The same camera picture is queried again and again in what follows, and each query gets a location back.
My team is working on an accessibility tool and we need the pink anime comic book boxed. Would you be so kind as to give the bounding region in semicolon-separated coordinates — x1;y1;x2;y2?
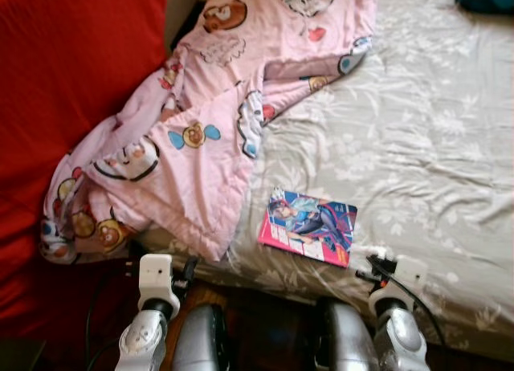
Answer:
257;186;359;268

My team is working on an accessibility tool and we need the silver left robot leg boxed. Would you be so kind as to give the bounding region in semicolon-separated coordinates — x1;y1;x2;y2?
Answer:
173;303;230;371

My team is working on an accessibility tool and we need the silver robot leg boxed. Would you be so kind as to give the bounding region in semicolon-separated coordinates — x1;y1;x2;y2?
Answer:
173;303;230;371
317;297;378;371

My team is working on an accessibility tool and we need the silver right robot leg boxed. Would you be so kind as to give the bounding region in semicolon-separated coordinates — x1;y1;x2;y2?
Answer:
317;297;378;371

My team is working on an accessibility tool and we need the bed with grey floral sheet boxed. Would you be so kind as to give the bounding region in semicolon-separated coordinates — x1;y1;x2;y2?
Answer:
133;0;514;364

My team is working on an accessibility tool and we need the pink cartoon print blanket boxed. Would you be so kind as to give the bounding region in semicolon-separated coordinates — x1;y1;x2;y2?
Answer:
40;0;378;264

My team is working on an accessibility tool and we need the long red cushion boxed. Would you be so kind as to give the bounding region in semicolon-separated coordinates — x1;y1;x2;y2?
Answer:
0;0;169;348

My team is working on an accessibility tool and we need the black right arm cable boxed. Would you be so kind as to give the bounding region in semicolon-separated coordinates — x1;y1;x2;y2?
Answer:
356;257;447;348

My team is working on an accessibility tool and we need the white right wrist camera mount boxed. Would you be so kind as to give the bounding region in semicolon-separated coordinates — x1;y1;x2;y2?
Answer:
391;257;429;300

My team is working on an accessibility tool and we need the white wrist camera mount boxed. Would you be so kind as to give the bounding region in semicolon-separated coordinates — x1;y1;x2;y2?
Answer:
391;257;429;300
138;255;175;312

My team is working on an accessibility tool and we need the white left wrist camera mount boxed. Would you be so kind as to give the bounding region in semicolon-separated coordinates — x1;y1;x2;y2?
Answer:
138;255;175;312

